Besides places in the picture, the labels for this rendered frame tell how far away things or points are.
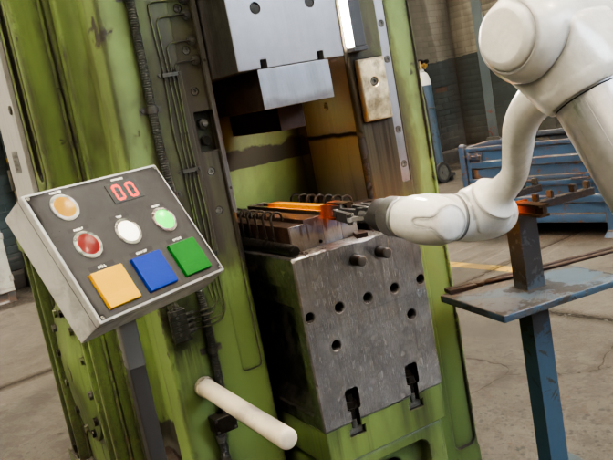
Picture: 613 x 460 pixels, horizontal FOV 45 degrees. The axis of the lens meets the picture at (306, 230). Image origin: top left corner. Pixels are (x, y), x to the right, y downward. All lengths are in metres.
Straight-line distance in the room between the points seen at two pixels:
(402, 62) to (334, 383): 0.94
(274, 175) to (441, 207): 0.95
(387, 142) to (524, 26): 1.18
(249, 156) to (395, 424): 0.90
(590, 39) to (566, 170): 4.46
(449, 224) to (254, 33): 0.66
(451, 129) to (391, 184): 9.10
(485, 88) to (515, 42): 10.07
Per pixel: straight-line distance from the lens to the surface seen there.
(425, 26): 11.06
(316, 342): 1.83
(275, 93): 1.82
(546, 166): 5.57
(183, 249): 1.55
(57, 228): 1.44
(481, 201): 1.59
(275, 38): 1.84
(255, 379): 2.00
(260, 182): 2.32
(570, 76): 1.05
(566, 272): 2.25
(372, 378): 1.95
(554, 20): 1.03
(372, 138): 2.12
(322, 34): 1.90
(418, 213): 1.51
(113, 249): 1.47
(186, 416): 1.95
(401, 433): 2.05
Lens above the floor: 1.28
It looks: 10 degrees down
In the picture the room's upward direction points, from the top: 11 degrees counter-clockwise
